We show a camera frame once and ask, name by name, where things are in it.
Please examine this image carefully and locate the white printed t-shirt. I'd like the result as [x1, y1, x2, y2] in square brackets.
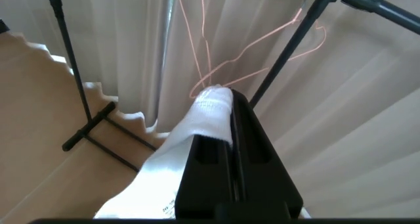
[93, 84, 311, 220]

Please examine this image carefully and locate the beige curtain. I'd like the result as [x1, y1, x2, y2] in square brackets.
[0, 0, 420, 218]

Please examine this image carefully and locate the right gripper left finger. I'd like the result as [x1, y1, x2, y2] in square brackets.
[175, 134, 236, 218]

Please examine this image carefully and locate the pink clothes hanger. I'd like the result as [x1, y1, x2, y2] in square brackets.
[176, 0, 213, 89]
[189, 7, 327, 99]

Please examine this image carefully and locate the black clothes rack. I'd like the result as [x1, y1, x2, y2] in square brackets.
[47, 0, 420, 173]

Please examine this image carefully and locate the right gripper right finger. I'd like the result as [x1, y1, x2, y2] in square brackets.
[231, 88, 305, 218]

